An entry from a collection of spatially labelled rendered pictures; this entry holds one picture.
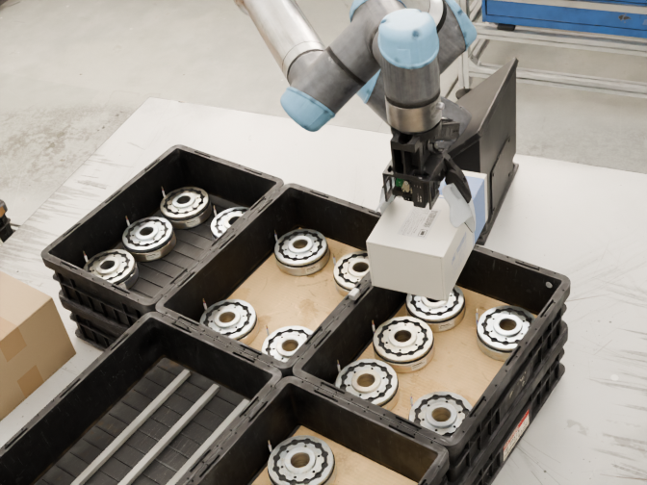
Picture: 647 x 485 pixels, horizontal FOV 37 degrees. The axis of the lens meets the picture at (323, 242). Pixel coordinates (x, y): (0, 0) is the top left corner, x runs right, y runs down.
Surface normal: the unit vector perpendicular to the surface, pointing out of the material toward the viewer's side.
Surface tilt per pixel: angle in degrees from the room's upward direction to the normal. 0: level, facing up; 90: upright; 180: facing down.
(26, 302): 0
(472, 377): 0
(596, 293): 0
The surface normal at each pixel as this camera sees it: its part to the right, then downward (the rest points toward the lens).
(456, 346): -0.13, -0.75
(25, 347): 0.80, 0.31
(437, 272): -0.42, 0.63
